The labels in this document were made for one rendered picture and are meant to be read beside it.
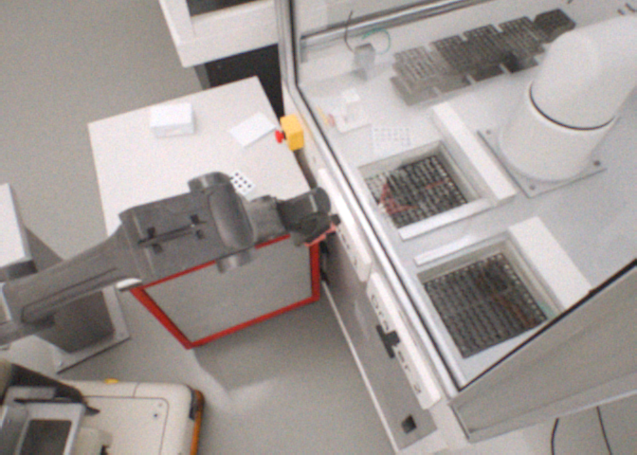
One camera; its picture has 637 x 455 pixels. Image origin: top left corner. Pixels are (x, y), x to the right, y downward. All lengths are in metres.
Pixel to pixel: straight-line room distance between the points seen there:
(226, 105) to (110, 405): 1.06
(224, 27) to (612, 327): 1.42
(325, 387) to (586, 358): 1.47
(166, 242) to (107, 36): 2.95
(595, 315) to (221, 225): 0.36
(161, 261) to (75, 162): 2.25
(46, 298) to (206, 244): 0.25
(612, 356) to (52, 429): 0.82
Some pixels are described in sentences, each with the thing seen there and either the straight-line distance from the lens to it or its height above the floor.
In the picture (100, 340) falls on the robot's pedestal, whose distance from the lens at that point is 2.13.
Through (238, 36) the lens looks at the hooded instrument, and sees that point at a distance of 1.67.
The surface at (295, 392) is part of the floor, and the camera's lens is 1.90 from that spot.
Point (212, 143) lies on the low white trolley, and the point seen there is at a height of 0.76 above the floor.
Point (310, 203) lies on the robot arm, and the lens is 0.88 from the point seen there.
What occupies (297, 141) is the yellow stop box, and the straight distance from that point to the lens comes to 1.31.
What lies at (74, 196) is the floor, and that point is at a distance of 2.56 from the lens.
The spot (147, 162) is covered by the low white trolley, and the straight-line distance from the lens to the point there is 1.50.
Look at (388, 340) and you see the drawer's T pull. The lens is 1.00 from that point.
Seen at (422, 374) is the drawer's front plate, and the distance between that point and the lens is 0.98.
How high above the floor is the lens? 1.87
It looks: 59 degrees down
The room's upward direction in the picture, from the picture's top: 1 degrees counter-clockwise
